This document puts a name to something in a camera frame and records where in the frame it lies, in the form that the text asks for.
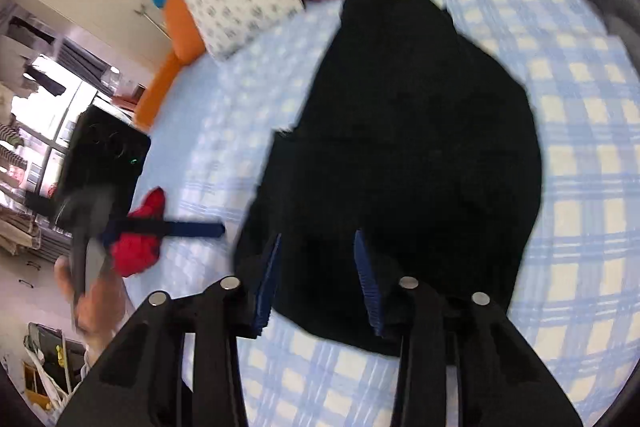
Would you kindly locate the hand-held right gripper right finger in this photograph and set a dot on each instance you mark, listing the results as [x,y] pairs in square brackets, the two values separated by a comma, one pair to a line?
[367,287]

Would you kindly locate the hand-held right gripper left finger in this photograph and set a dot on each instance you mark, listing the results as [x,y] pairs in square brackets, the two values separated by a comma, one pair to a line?
[266,292]

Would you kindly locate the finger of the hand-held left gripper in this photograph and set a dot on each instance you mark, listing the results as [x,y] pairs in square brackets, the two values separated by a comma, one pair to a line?
[195,230]

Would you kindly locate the red cloth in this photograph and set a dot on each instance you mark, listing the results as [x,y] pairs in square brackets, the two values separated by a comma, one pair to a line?
[140,252]

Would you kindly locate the black garment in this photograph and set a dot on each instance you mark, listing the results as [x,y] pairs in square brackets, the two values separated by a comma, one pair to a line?
[410,147]

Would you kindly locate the person's left hand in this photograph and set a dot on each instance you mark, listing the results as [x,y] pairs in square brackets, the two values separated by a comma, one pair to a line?
[100,307]

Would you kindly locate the window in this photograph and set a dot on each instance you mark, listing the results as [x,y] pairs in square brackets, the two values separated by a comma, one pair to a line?
[50,107]

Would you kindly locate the folded striped cloth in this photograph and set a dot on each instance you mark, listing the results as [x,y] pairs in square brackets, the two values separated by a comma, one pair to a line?
[20,227]

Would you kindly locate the blue plaid bed sheet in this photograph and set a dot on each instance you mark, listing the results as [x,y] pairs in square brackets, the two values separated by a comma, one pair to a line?
[590,207]

